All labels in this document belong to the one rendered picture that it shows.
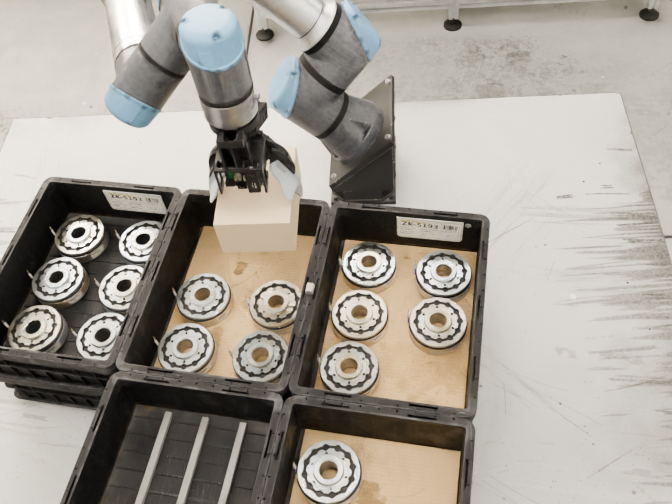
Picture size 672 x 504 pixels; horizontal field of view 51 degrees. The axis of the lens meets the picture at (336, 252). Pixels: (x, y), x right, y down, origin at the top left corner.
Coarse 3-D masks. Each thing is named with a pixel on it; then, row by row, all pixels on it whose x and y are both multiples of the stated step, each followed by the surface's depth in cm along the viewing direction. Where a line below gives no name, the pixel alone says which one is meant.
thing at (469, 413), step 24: (432, 216) 130; (456, 216) 130; (480, 216) 129; (480, 240) 127; (480, 264) 123; (480, 288) 120; (312, 312) 120; (480, 312) 118; (480, 336) 115; (480, 360) 113; (408, 408) 109; (456, 408) 108
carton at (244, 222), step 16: (272, 176) 114; (224, 192) 113; (240, 192) 112; (272, 192) 112; (224, 208) 111; (240, 208) 110; (256, 208) 110; (272, 208) 110; (288, 208) 110; (224, 224) 109; (240, 224) 109; (256, 224) 109; (272, 224) 108; (288, 224) 108; (224, 240) 112; (240, 240) 112; (256, 240) 112; (272, 240) 112; (288, 240) 112
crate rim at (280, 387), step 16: (192, 192) 139; (208, 192) 138; (176, 208) 136; (176, 224) 134; (320, 224) 131; (320, 240) 129; (160, 256) 130; (144, 288) 126; (304, 288) 123; (144, 304) 124; (304, 304) 123; (128, 336) 121; (128, 352) 119; (288, 352) 116; (128, 368) 117; (144, 368) 117; (160, 368) 117; (288, 368) 115; (224, 384) 114; (240, 384) 114; (256, 384) 113; (272, 384) 113; (288, 384) 114
